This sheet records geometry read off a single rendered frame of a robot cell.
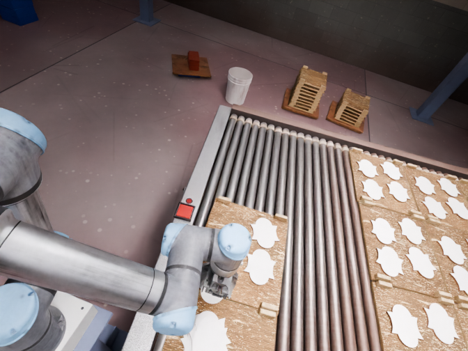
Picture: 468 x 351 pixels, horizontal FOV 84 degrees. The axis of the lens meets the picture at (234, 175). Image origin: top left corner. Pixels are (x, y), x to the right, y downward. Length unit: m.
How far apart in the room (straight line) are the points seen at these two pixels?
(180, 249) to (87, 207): 1.84
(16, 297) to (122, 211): 1.54
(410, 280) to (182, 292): 1.10
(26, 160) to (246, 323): 0.80
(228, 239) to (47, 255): 0.32
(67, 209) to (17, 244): 1.93
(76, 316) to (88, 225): 1.33
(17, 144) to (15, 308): 0.41
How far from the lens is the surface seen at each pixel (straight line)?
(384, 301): 1.30
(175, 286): 0.53
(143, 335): 1.01
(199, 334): 0.94
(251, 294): 1.05
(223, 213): 1.17
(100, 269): 0.48
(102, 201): 2.37
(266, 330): 1.04
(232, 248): 0.56
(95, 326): 1.09
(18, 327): 0.81
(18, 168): 0.54
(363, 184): 1.61
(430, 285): 1.49
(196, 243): 0.58
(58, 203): 2.45
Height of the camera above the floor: 1.91
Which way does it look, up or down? 48 degrees down
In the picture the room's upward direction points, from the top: 17 degrees clockwise
